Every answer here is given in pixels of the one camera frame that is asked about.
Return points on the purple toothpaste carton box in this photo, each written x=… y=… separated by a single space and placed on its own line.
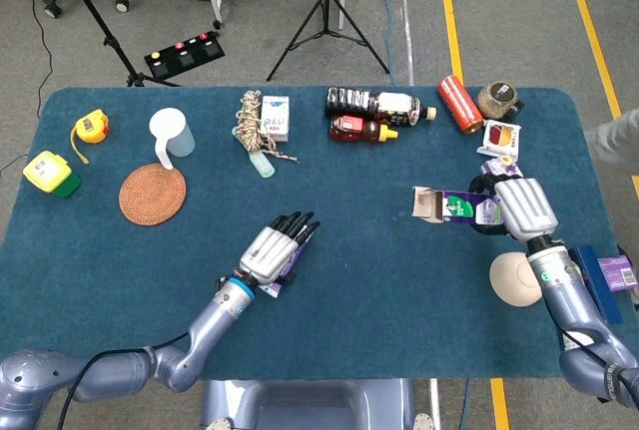
x=459 y=205

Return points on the black light stand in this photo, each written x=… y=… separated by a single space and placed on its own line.
x=105 y=31

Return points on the black tripod stand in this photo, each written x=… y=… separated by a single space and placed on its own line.
x=327 y=11

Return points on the dark blue flat box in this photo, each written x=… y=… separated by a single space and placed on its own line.
x=596 y=290

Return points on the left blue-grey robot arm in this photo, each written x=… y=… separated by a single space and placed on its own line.
x=209 y=330

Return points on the purple barcode packet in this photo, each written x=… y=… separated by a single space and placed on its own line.
x=619 y=275

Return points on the white tissue packet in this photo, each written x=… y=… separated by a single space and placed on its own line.
x=275 y=118

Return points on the pale green brush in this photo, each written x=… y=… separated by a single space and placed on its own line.
x=262 y=165

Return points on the small purple white carton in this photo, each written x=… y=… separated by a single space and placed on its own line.
x=501 y=166

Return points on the white fruit snack packet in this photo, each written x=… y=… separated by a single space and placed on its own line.
x=501 y=138

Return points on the bear-shaped honey bottle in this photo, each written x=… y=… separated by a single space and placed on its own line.
x=359 y=130

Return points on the yellow green plastic box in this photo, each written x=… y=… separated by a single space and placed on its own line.
x=47 y=173

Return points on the glass jar black lid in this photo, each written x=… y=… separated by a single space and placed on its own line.
x=496 y=98

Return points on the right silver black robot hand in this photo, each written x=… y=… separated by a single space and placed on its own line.
x=526 y=208

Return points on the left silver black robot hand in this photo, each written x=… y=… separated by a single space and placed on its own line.
x=269 y=253

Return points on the dark tea plastic bottle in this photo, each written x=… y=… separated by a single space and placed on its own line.
x=379 y=106

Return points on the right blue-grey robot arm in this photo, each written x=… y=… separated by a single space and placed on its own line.
x=574 y=310

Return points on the beige round bowl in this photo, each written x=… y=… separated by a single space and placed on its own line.
x=511 y=278

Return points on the round woven rattan coaster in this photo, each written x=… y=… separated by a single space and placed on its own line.
x=152 y=195

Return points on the person in grey sleeve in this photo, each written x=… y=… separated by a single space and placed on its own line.
x=616 y=138

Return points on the purple white toothpaste tube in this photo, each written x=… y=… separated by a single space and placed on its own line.
x=271 y=291

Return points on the yellow tape measure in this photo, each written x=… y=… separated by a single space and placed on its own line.
x=92 y=126

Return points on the blue carpet table cover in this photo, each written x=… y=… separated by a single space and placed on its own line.
x=349 y=275

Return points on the black foot pedal board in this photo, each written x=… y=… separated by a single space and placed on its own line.
x=185 y=56

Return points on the orange drink can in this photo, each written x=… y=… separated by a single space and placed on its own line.
x=459 y=103

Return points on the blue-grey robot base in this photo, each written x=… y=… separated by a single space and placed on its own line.
x=309 y=407

